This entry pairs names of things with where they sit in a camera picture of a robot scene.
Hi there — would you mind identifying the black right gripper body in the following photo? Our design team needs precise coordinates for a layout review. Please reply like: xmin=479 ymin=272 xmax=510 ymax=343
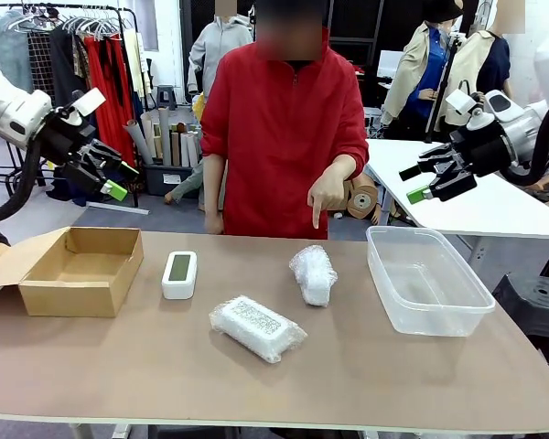
xmin=450 ymin=121 xmax=517 ymax=178

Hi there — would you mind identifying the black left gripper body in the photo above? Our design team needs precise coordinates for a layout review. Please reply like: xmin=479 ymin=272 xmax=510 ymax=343
xmin=36 ymin=109 xmax=98 ymax=166

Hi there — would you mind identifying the white digital clock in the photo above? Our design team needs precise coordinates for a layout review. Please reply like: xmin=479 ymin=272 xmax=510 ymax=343
xmin=160 ymin=250 xmax=199 ymax=301

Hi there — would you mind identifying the rounded bubble-wrapped clock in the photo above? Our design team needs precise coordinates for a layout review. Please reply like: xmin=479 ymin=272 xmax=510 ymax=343
xmin=288 ymin=244 xmax=339 ymax=307

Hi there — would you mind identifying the bubble-wrapped printed clock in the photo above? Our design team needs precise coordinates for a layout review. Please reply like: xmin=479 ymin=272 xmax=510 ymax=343
xmin=209 ymin=294 xmax=308 ymax=365

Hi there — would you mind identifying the person's left forearm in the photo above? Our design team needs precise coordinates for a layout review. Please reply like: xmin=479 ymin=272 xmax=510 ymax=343
xmin=331 ymin=153 xmax=359 ymax=177

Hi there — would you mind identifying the person's right forearm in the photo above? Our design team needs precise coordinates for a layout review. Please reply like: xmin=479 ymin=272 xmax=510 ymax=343
xmin=202 ymin=153 xmax=230 ymax=216

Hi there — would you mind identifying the person's left hand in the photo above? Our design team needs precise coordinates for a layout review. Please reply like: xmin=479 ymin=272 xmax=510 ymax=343
xmin=307 ymin=164 xmax=351 ymax=230

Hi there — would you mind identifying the person's right hand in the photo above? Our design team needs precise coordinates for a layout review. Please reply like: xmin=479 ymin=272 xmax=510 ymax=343
xmin=204 ymin=210 xmax=225 ymax=236

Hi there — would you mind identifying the blue denim clothing pile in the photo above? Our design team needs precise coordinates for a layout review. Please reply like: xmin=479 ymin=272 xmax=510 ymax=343
xmin=48 ymin=176 xmax=104 ymax=208

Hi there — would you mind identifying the leaning grey cardboard tube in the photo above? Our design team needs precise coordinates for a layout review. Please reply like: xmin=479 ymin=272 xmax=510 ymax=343
xmin=123 ymin=119 xmax=155 ymax=166

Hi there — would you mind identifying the white table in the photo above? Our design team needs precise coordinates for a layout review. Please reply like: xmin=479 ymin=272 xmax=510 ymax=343
xmin=365 ymin=138 xmax=549 ymax=240

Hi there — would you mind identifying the cream paper roll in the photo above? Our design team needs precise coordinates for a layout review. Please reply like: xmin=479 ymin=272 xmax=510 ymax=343
xmin=140 ymin=112 xmax=160 ymax=159

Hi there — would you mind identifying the tall grey cardboard tube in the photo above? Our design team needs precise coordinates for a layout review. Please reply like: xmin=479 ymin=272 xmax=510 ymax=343
xmin=158 ymin=107 xmax=172 ymax=166

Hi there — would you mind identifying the dark grey storage bin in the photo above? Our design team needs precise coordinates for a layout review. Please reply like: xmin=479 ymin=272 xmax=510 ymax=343
xmin=144 ymin=162 xmax=202 ymax=198

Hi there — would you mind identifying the red hanging dress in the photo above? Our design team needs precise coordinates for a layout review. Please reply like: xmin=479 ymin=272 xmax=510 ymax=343
xmin=82 ymin=36 xmax=136 ymax=168

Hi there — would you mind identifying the black hanging garment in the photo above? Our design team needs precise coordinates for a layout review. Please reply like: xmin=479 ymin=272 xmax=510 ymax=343
xmin=49 ymin=31 xmax=89 ymax=109

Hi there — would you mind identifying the black tripod stand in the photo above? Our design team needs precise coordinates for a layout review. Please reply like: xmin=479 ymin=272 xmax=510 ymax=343
xmin=423 ymin=34 xmax=468 ymax=144

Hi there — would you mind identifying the grey step stool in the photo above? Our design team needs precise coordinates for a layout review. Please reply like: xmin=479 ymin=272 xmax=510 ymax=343
xmin=155 ymin=84 xmax=178 ymax=111

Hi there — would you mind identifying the white paper roll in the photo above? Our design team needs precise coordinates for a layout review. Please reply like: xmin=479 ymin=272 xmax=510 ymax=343
xmin=180 ymin=131 xmax=200 ymax=168

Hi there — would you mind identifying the seated mannequin green shirt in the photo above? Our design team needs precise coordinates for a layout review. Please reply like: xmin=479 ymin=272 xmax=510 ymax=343
xmin=164 ymin=157 xmax=207 ymax=211

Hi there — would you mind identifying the brown paper spool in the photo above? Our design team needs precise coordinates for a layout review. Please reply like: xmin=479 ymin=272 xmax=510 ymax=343
xmin=342 ymin=173 xmax=380 ymax=220

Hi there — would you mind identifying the metal clothes rack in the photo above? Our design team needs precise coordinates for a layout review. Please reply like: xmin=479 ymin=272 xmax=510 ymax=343
xmin=0 ymin=2 xmax=150 ymax=216

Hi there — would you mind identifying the mannequin beige coat blue shirt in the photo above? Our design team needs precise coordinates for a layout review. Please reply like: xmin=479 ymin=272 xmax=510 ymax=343
xmin=379 ymin=0 xmax=463 ymax=134

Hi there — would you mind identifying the mannequin cream jacket navy dress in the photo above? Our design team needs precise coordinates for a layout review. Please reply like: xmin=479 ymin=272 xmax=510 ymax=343
xmin=443 ymin=17 xmax=516 ymax=138

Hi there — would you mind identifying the cream hanging garment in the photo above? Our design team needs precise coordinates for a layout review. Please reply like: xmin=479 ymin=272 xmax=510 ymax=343
xmin=122 ymin=29 xmax=146 ymax=95

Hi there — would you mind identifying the pale blue hanging garment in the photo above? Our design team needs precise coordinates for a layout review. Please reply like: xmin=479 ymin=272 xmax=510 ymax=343
xmin=0 ymin=11 xmax=33 ymax=92

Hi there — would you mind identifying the white rectangular box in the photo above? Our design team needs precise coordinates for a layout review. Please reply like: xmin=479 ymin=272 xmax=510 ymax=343
xmin=377 ymin=49 xmax=406 ymax=79

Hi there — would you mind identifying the open cardboard box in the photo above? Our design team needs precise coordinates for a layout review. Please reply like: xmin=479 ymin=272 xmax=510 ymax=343
xmin=0 ymin=226 xmax=145 ymax=319

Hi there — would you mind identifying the clear plastic container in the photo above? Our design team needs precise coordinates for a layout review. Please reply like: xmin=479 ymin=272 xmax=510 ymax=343
xmin=365 ymin=224 xmax=497 ymax=338

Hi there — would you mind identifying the black plastic stool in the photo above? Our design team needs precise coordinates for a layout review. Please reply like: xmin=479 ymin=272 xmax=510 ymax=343
xmin=491 ymin=273 xmax=549 ymax=367

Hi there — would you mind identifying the mannequin in grey hoodie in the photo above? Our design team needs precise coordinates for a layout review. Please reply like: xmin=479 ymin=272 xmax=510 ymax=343
xmin=187 ymin=13 xmax=255 ymax=98

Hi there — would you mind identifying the person in red jacket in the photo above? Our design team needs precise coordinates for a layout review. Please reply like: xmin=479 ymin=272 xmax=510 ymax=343
xmin=199 ymin=0 xmax=371 ymax=241

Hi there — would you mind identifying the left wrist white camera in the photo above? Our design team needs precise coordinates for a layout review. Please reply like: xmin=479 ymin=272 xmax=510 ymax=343
xmin=67 ymin=88 xmax=108 ymax=128

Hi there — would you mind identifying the wrist white camera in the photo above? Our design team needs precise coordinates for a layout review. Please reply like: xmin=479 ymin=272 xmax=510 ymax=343
xmin=67 ymin=88 xmax=108 ymax=128
xmin=444 ymin=89 xmax=495 ymax=132

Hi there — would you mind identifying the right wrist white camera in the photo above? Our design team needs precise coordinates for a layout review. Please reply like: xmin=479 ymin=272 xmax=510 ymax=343
xmin=444 ymin=89 xmax=495 ymax=132

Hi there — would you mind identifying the left arm black hose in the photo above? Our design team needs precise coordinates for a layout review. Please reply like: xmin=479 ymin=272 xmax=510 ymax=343
xmin=0 ymin=136 xmax=45 ymax=225

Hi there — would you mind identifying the arm black hose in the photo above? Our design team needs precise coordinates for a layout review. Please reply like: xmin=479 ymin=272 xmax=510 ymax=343
xmin=501 ymin=86 xmax=549 ymax=187
xmin=0 ymin=136 xmax=45 ymax=225

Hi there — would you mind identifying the right arm black hose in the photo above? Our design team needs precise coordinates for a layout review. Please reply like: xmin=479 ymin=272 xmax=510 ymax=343
xmin=501 ymin=86 xmax=549 ymax=187

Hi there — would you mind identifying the white table leg frame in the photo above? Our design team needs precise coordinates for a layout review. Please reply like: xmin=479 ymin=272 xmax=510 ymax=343
xmin=68 ymin=423 xmax=134 ymax=439

